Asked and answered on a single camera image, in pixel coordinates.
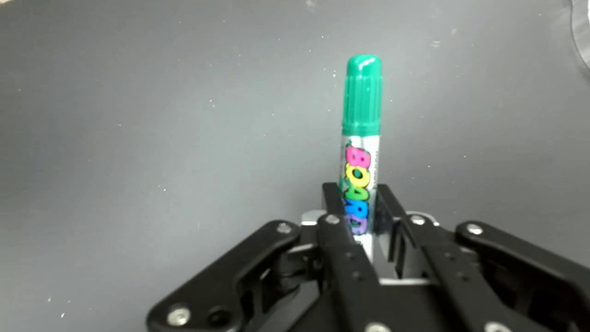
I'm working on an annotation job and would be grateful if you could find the green whiteboard marker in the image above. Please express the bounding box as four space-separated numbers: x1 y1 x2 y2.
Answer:
335 53 385 263

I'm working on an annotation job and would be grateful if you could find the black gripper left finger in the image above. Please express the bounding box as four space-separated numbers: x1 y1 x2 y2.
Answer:
146 180 387 332

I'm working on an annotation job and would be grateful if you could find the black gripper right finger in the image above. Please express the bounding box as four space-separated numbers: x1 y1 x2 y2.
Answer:
376 182 590 332

